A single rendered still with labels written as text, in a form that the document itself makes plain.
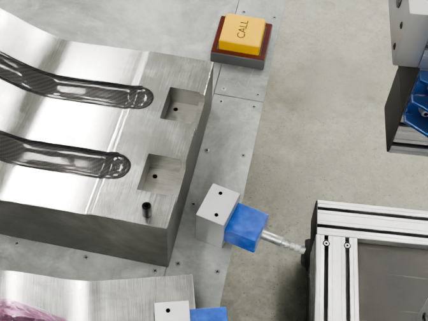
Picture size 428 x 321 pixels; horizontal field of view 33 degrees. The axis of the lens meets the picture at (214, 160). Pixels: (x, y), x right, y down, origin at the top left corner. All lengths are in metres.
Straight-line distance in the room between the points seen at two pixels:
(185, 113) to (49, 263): 0.25
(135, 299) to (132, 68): 0.31
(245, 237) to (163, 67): 0.25
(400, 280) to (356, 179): 0.46
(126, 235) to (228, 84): 0.32
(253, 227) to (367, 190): 1.12
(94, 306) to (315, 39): 1.63
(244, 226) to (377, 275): 0.76
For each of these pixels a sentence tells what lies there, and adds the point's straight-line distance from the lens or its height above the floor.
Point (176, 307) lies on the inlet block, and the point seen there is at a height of 0.88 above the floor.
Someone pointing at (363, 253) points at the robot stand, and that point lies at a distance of 1.62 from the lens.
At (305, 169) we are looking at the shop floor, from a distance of 1.98.
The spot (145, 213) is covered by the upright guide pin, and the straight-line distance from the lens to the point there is 0.80.
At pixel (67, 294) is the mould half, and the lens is 0.80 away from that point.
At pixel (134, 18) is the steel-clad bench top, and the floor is 0.80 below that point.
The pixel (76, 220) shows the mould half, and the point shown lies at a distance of 0.84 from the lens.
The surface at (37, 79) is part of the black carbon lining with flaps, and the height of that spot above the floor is 0.88.
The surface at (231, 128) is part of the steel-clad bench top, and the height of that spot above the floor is 0.80.
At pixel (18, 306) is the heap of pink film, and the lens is 0.77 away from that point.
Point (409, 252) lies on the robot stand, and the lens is 1.64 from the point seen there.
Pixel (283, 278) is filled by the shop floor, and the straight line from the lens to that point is 1.79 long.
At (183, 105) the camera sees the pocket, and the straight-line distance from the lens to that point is 0.95.
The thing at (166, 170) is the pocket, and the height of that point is 0.86.
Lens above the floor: 1.58
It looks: 53 degrees down
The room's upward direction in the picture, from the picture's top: 3 degrees clockwise
